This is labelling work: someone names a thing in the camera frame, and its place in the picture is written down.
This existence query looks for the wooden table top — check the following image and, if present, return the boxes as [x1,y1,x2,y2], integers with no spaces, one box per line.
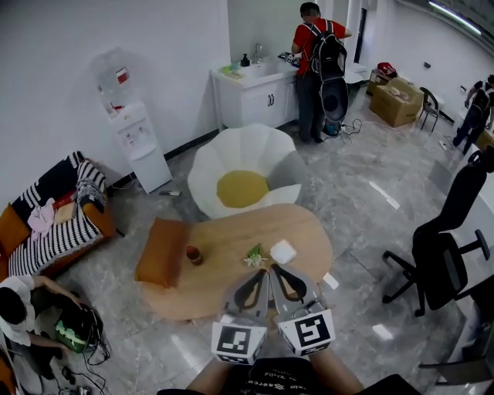
[140,203,335,322]

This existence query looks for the white petal-shaped chair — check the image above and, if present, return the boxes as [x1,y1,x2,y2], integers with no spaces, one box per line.
[188,123,303,220]

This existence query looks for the black green backpack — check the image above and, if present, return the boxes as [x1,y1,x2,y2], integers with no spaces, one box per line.
[55,302,104,354]

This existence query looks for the person's left forearm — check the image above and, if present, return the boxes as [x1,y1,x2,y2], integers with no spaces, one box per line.
[186,359,235,391]

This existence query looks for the large cardboard box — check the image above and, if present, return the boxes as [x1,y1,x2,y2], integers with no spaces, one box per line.
[369,76,425,129]

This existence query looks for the person's black printed shirt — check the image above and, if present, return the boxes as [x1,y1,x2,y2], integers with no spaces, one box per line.
[157,356,422,395]

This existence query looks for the small cardboard box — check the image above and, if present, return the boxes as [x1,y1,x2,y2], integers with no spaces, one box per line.
[365,68,391,96]

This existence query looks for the black cable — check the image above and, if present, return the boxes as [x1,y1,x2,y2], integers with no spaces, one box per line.
[338,118,364,146]

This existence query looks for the yellow round seat cushion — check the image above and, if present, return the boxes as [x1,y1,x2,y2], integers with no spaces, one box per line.
[216,170,271,210]

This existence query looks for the red bag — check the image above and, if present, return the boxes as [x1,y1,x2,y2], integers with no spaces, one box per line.
[376,62,399,79]

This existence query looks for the black office chair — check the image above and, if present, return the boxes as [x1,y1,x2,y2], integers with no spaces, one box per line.
[381,145,494,319]

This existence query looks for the black cables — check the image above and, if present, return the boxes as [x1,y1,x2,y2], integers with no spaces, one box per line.
[49,308,113,395]

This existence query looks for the red book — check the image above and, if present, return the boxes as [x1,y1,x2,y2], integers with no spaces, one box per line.
[52,190,79,211]

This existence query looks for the green cloth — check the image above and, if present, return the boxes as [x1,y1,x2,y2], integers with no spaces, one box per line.
[219,62,243,79]

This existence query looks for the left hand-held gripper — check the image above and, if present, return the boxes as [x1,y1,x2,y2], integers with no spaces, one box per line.
[211,268,270,366]

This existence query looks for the black white patterned cushion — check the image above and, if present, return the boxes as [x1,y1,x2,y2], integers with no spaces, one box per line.
[76,160,107,214]

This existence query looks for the pink cloth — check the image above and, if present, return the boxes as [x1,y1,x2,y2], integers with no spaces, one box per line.
[26,197,57,242]

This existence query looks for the white water dispenser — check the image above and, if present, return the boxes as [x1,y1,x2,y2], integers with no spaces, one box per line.
[107,100,173,194]

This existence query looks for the ceiling light strip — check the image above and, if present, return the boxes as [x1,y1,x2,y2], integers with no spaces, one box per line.
[427,0,483,37]

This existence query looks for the orange sofa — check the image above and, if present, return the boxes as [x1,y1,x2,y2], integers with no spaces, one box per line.
[0,157,117,282]

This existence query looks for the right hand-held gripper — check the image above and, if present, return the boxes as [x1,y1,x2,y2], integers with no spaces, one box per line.
[269,264,336,358]

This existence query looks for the clear water bottle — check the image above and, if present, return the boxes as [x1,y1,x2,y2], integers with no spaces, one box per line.
[90,46,134,113]

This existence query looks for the white flower with green leaves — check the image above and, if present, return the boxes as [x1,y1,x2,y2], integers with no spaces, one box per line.
[242,242,269,268]

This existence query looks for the black white striped blanket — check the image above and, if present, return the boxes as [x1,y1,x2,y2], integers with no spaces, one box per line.
[7,150,106,277]

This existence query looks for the white square packet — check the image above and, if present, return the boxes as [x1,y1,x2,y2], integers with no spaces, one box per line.
[269,239,298,265]

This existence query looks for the person's right forearm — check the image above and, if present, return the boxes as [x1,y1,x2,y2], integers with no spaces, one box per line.
[307,346,364,391]

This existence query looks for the white round table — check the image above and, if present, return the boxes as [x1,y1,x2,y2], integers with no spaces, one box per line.
[343,62,371,85]

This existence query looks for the white sink cabinet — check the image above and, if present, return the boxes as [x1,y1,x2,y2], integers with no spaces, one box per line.
[210,56,301,131]

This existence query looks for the black slim chair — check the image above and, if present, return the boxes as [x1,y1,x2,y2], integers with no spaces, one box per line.
[418,86,442,133]

